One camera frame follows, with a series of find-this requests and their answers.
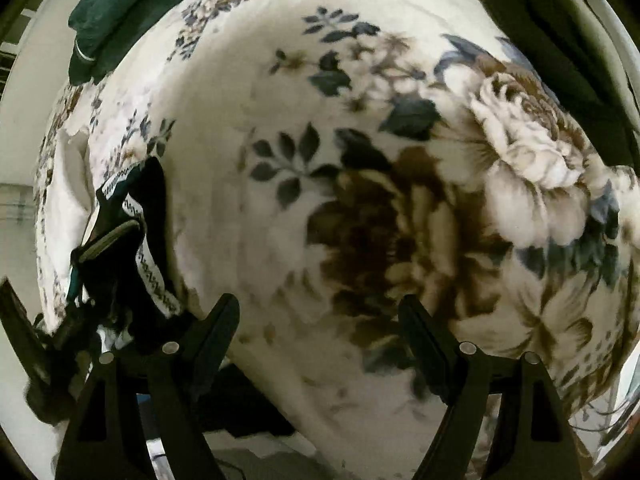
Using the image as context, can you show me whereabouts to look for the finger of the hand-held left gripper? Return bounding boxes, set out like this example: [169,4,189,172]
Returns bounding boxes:
[71,220,142,266]

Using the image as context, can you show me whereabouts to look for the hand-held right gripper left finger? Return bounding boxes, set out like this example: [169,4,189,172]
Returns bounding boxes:
[55,292,241,480]

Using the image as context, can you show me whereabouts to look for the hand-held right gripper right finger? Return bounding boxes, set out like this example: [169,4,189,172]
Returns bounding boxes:
[397,294,584,480]

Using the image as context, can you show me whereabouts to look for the black garment with zigzag trim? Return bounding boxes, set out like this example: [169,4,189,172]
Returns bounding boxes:
[80,156,201,358]

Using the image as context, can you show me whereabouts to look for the floral printed blanket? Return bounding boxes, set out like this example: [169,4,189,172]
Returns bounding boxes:
[32,0,640,480]

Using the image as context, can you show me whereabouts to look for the dark green striped clothing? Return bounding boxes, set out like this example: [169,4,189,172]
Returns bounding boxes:
[67,0,251,86]

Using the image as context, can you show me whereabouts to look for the dark green cloth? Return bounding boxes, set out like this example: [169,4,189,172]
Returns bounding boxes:
[471,0,640,167]

